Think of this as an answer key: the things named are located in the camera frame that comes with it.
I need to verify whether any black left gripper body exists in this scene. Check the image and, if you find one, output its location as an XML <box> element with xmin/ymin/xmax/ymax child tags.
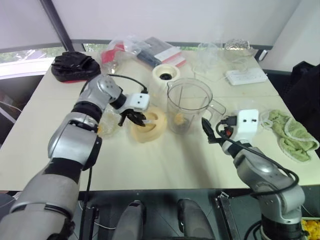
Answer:
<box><xmin>119</xmin><ymin>107</ymin><xmax>138</xmax><ymax>119</ymax></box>

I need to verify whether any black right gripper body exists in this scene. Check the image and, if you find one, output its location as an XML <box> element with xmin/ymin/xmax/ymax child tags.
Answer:
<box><xmin>216</xmin><ymin>115</ymin><xmax>238</xmax><ymax>141</ymax></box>

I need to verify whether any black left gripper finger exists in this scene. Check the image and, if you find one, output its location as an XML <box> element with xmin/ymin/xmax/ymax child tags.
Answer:
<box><xmin>128</xmin><ymin>111</ymin><xmax>148</xmax><ymax>128</ymax></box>
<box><xmin>116</xmin><ymin>113</ymin><xmax>127</xmax><ymax>128</ymax></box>

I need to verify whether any yellow blender lid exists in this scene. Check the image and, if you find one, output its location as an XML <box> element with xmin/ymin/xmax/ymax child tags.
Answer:
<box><xmin>129</xmin><ymin>107</ymin><xmax>168</xmax><ymax>144</ymax></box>

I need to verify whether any clear blender jar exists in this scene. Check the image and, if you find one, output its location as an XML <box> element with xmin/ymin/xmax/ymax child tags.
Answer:
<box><xmin>166</xmin><ymin>78</ymin><xmax>214</xmax><ymax>135</ymax></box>

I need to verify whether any white blender base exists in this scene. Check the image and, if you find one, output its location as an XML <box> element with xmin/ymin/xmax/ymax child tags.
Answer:
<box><xmin>151</xmin><ymin>64</ymin><xmax>181</xmax><ymax>106</ymax></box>

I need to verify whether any rippled clear glass bowl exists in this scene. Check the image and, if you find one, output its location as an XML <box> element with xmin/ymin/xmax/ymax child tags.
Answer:
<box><xmin>98</xmin><ymin>108</ymin><xmax>121</xmax><ymax>138</ymax></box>

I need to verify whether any clear plastic measuring cup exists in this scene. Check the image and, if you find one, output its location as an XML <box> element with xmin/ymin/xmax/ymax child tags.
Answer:
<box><xmin>204</xmin><ymin>98</ymin><xmax>227</xmax><ymax>121</ymax></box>

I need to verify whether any white power strip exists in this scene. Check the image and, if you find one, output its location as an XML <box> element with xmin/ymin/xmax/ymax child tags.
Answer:
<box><xmin>224</xmin><ymin>67</ymin><xmax>269</xmax><ymax>86</ymax></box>

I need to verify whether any black item in plastic bag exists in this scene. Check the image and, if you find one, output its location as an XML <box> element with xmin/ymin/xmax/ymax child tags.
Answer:
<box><xmin>136</xmin><ymin>48</ymin><xmax>163</xmax><ymax>67</ymax></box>

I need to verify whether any plastic bag with red packet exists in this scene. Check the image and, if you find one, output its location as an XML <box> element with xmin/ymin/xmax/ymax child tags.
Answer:
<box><xmin>99</xmin><ymin>34</ymin><xmax>141</xmax><ymax>73</ymax></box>

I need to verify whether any green towel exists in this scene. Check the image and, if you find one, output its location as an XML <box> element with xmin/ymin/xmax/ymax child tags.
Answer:
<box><xmin>259</xmin><ymin>109</ymin><xmax>320</xmax><ymax>163</ymax></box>

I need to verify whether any black padded mitt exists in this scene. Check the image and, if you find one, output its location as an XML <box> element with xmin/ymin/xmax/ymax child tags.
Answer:
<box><xmin>51</xmin><ymin>51</ymin><xmax>101</xmax><ymax>83</ymax></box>

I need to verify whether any clear plastic container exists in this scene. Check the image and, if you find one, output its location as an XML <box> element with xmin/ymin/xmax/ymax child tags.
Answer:
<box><xmin>193</xmin><ymin>41</ymin><xmax>226</xmax><ymax>75</ymax></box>

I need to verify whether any red and white box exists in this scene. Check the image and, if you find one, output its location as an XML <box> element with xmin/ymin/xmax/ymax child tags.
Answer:
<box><xmin>143</xmin><ymin>36</ymin><xmax>186</xmax><ymax>68</ymax></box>

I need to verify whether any black jacket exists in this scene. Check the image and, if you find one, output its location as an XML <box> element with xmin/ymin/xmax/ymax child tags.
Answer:
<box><xmin>282</xmin><ymin>61</ymin><xmax>320</xmax><ymax>141</ymax></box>

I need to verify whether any crinkled transparent dish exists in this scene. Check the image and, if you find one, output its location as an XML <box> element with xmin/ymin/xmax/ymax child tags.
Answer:
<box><xmin>223</xmin><ymin>37</ymin><xmax>252</xmax><ymax>51</ymax></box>

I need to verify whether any yellow object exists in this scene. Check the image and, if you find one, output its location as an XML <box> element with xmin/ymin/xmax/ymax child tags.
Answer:
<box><xmin>301</xmin><ymin>218</ymin><xmax>320</xmax><ymax>240</ymax></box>

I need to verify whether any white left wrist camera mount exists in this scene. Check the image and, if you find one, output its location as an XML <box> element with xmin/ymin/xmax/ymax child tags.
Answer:
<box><xmin>119</xmin><ymin>92</ymin><xmax>150</xmax><ymax>113</ymax></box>

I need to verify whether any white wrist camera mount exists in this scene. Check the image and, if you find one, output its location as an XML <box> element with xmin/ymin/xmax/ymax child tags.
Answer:
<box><xmin>235</xmin><ymin>109</ymin><xmax>260</xmax><ymax>140</ymax></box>
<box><xmin>119</xmin><ymin>92</ymin><xmax>150</xmax><ymax>113</ymax></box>

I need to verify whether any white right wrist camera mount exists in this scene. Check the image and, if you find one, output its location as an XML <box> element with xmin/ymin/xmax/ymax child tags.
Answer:
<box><xmin>235</xmin><ymin>109</ymin><xmax>260</xmax><ymax>140</ymax></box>

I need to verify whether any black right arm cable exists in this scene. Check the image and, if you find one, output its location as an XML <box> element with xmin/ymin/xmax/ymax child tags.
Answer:
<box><xmin>215</xmin><ymin>119</ymin><xmax>300</xmax><ymax>198</ymax></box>

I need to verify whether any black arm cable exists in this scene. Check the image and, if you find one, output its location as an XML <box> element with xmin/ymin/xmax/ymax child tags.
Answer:
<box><xmin>81</xmin><ymin>73</ymin><xmax>149</xmax><ymax>101</ymax></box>
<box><xmin>215</xmin><ymin>119</ymin><xmax>300</xmax><ymax>198</ymax></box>

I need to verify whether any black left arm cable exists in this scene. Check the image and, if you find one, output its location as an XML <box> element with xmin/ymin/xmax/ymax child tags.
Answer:
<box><xmin>81</xmin><ymin>73</ymin><xmax>149</xmax><ymax>101</ymax></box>

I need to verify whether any black metal bracket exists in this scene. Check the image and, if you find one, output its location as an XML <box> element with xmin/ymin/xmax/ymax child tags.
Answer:
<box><xmin>214</xmin><ymin>191</ymin><xmax>242</xmax><ymax>240</ymax></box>
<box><xmin>83</xmin><ymin>206</ymin><xmax>100</xmax><ymax>240</ymax></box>

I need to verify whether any black window frame post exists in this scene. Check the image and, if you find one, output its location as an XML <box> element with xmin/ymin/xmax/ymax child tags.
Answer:
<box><xmin>38</xmin><ymin>0</ymin><xmax>73</xmax><ymax>52</ymax></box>

